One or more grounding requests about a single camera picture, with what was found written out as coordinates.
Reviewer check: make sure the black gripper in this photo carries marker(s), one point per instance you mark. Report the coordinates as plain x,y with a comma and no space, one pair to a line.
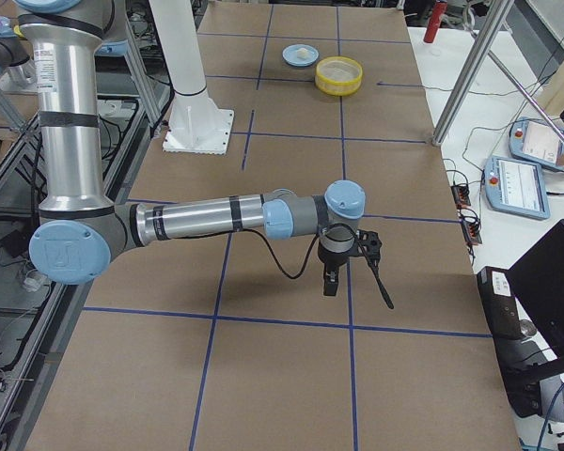
330,258

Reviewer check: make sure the white steamed bun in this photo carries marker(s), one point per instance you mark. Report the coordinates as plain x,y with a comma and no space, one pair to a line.
302,53

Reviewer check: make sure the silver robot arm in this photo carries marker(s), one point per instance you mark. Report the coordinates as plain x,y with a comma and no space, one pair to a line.
81,231

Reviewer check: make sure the yellow round steamer basket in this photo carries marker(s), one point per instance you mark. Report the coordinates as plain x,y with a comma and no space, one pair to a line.
338,76

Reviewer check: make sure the near orange black connector block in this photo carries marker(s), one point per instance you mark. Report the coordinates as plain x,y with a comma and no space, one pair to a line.
471,231

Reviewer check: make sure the orange black connector block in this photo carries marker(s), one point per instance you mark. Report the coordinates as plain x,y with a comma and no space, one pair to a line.
471,231
461,195

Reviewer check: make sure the far orange black connector block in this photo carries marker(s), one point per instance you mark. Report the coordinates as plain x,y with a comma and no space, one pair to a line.
461,195

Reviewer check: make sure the near teach pendant tablet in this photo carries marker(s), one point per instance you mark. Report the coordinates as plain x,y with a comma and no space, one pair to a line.
516,187

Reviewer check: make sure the teach pendant tablet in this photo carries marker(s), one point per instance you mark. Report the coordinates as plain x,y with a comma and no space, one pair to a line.
533,141
516,187

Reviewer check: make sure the black computer monitor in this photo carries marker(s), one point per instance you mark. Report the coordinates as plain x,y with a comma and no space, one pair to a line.
537,280

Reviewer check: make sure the far teach pendant tablet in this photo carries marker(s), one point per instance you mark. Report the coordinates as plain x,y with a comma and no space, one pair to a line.
533,141

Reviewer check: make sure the light blue plate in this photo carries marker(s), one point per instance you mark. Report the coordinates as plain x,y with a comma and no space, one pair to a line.
289,55

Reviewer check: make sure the red bottle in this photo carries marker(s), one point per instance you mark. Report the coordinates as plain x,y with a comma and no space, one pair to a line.
435,20

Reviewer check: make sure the white camera mast with base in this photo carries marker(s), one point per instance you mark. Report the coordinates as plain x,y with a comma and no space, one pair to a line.
196,124

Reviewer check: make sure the aluminium frame post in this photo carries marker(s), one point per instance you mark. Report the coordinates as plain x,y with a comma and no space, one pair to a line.
483,42

